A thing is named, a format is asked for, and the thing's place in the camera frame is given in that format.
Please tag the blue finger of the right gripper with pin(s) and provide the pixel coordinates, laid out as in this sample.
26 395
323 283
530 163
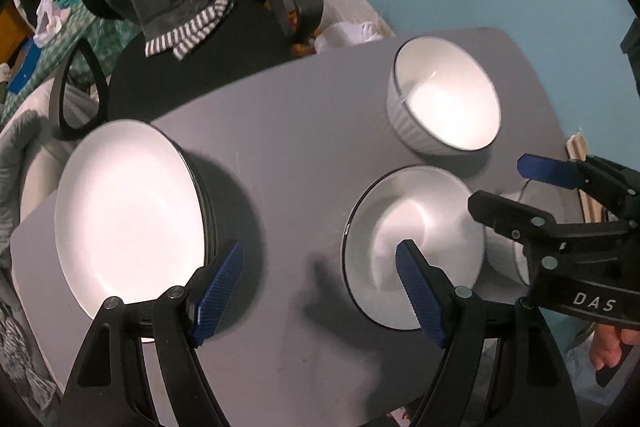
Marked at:
550 171
529 226

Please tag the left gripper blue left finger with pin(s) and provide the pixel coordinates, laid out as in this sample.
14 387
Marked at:
212 289

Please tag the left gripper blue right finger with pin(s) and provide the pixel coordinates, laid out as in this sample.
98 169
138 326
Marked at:
429 291

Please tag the white ribbed bowl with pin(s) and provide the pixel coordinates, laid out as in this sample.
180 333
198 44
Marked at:
426 204
440 101
503 253

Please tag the white plate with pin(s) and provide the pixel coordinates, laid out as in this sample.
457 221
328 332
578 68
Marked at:
127 222
208 212
184 157

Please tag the person's right hand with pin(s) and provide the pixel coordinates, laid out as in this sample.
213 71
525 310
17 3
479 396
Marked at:
607 343

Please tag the grey table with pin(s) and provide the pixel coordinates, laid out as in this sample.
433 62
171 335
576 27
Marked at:
285 155

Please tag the striped grey white garment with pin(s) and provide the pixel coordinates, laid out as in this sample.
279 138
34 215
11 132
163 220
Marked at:
17 362

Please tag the grey bed mattress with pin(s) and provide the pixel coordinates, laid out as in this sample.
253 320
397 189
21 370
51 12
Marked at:
43 157

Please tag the white plastic bag on floor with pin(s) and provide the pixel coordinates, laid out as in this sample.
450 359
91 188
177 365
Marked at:
345 35

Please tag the green checkered tablecloth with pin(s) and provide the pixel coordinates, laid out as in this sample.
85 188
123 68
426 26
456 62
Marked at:
107 38

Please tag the blue open box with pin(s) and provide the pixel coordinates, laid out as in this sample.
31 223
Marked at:
28 67

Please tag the white plastic bag on table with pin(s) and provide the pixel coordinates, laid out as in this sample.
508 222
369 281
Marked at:
50 20

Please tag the black office chair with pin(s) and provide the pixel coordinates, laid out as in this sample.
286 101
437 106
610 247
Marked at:
254 36

